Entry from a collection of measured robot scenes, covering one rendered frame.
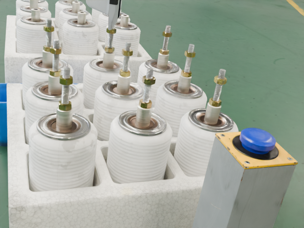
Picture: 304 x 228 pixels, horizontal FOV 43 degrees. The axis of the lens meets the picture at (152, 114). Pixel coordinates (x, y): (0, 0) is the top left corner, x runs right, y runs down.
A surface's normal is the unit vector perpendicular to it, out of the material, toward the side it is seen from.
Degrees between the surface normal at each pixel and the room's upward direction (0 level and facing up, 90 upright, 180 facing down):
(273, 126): 0
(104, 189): 0
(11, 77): 90
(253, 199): 90
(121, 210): 90
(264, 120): 0
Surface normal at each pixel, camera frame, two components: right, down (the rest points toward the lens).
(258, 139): 0.14, -0.88
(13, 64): 0.29, 0.48
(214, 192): -0.94, 0.03
